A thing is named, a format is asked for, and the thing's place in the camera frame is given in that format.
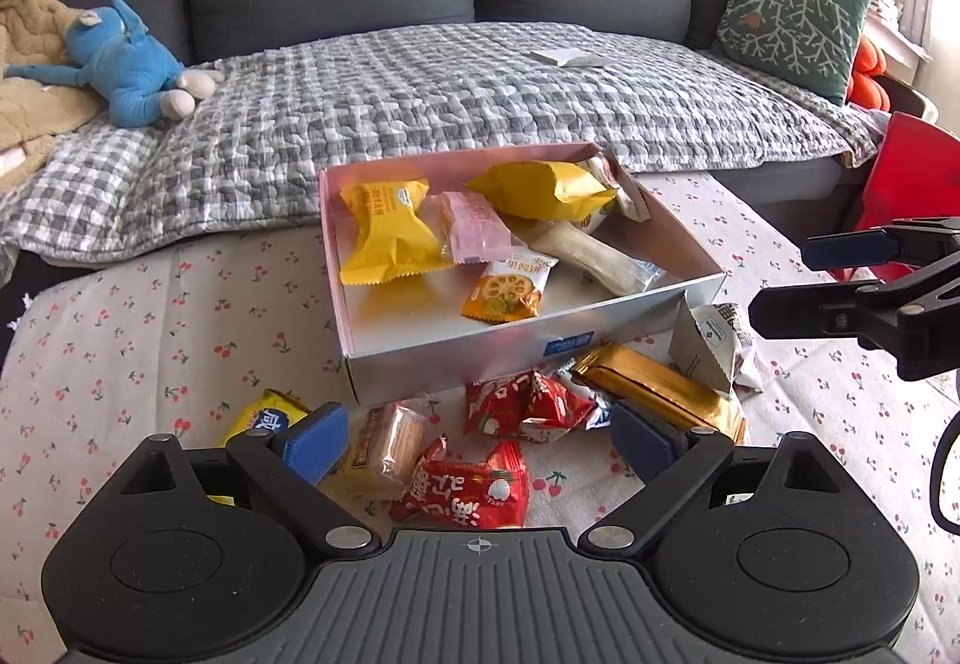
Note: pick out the red chair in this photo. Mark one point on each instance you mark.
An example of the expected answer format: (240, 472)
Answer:
(911, 184)

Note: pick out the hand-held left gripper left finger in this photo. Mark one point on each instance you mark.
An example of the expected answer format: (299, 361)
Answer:
(315, 443)

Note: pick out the grey checked quilt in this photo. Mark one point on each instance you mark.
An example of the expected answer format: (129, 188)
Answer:
(450, 101)

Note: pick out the orange and white snack packet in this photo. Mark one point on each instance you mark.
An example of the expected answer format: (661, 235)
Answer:
(502, 292)

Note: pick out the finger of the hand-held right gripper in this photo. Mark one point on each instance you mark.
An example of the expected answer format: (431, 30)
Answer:
(802, 310)
(847, 249)

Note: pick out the white card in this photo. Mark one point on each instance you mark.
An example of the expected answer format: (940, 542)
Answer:
(574, 57)

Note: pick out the green patterned cushion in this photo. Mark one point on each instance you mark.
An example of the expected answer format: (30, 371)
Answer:
(795, 26)

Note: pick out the pink snack packet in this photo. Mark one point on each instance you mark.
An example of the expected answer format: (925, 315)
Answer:
(472, 229)

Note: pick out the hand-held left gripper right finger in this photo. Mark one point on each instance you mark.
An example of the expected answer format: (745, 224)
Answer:
(645, 443)

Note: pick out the orange cushion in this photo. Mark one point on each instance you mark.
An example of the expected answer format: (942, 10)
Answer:
(868, 75)

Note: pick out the clear packet with cream bar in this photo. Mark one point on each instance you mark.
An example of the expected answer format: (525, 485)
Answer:
(592, 259)

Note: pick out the gold wafer packet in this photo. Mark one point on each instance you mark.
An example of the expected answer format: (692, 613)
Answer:
(660, 386)

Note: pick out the large crinkled yellow snack bag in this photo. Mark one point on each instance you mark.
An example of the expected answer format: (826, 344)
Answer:
(540, 191)

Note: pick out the blue plush toy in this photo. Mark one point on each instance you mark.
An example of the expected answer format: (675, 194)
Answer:
(127, 63)

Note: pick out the beige fleece blanket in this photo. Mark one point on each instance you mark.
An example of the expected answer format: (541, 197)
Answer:
(37, 94)

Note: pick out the small yellow biscuit packet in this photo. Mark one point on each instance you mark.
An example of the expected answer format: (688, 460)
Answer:
(262, 416)

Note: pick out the large red snack packet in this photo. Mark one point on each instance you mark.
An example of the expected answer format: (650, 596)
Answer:
(465, 491)

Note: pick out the silver white snack packet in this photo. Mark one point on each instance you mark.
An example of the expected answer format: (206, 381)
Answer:
(626, 191)

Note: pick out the cherry print tablecloth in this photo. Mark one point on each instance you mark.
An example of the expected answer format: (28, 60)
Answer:
(150, 349)

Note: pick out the white snack packet black print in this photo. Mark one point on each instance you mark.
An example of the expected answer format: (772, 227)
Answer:
(705, 345)

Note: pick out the yellow waffle sandwich packet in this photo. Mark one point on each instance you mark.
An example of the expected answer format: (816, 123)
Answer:
(390, 229)

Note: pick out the pink-lined silver cardboard box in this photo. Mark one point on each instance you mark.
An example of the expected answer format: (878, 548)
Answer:
(420, 326)

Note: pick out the clear packet of crackers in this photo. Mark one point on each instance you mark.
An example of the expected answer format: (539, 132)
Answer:
(379, 450)

